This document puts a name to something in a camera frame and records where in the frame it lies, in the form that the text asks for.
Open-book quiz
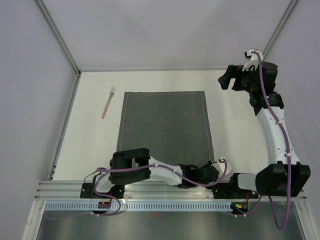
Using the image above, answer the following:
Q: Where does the aluminium mounting rail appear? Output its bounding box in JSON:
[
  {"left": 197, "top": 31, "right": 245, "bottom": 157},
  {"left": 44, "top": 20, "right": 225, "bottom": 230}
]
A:
[{"left": 34, "top": 180, "right": 308, "bottom": 202}]

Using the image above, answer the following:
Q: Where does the left aluminium table edge rail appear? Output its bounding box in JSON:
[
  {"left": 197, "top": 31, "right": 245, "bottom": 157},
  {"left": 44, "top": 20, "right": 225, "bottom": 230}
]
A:
[{"left": 46, "top": 71, "right": 82, "bottom": 181}]

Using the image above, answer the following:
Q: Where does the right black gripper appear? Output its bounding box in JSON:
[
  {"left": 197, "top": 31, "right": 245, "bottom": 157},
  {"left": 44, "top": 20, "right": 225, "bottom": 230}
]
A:
[{"left": 218, "top": 64, "right": 259, "bottom": 94}]

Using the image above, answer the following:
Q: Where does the grey cloth napkin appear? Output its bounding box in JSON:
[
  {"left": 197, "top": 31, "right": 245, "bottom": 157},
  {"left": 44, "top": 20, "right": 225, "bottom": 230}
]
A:
[{"left": 116, "top": 91, "right": 215, "bottom": 167}]

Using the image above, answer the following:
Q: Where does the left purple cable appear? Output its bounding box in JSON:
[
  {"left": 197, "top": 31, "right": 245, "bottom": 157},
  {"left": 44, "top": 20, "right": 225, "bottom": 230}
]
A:
[{"left": 44, "top": 159, "right": 231, "bottom": 221}]

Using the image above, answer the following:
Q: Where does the white slotted cable duct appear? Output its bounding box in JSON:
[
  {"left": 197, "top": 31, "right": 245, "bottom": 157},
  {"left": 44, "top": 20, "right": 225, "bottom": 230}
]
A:
[{"left": 44, "top": 200, "right": 232, "bottom": 212}]

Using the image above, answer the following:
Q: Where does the pink handled fork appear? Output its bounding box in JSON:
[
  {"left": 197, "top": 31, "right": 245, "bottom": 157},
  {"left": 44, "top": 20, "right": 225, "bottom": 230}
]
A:
[{"left": 101, "top": 86, "right": 116, "bottom": 119}]

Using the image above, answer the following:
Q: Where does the back aluminium frame bar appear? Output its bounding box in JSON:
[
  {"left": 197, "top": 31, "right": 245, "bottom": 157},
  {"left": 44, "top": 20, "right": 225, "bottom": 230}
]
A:
[{"left": 80, "top": 66, "right": 227, "bottom": 73}]

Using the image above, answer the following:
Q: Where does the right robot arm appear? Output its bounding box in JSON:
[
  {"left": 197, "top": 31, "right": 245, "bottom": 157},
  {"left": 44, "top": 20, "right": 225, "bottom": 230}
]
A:
[{"left": 218, "top": 62, "right": 311, "bottom": 198}]

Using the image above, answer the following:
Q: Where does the aluminium frame post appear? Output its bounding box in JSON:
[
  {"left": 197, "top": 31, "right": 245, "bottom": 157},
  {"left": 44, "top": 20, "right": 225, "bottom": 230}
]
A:
[
  {"left": 34, "top": 0, "right": 81, "bottom": 76},
  {"left": 262, "top": 0, "right": 300, "bottom": 59}
]

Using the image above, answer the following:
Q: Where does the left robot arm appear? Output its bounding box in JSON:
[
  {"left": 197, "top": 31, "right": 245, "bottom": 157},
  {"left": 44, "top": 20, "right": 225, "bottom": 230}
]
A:
[{"left": 91, "top": 148, "right": 221, "bottom": 198}]

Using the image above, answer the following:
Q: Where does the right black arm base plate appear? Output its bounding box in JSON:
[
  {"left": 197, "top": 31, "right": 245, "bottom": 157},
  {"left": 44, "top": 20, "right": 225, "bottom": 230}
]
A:
[{"left": 212, "top": 183, "right": 259, "bottom": 200}]

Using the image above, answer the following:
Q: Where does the left aluminium frame post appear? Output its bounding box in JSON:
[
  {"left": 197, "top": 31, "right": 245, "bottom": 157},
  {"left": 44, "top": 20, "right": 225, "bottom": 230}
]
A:
[{"left": 34, "top": 0, "right": 81, "bottom": 76}]

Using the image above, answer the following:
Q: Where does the right aluminium frame post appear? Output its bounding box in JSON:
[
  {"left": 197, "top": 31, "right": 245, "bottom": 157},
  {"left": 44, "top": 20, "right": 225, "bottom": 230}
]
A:
[{"left": 262, "top": 0, "right": 300, "bottom": 59}]

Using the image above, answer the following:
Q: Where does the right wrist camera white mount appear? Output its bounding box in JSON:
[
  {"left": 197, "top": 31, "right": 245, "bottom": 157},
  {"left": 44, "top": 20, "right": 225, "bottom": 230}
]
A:
[{"left": 242, "top": 49, "right": 264, "bottom": 72}]

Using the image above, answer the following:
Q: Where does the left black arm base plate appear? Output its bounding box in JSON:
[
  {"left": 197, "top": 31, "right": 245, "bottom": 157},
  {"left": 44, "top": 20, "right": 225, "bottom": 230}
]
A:
[{"left": 80, "top": 182, "right": 125, "bottom": 199}]

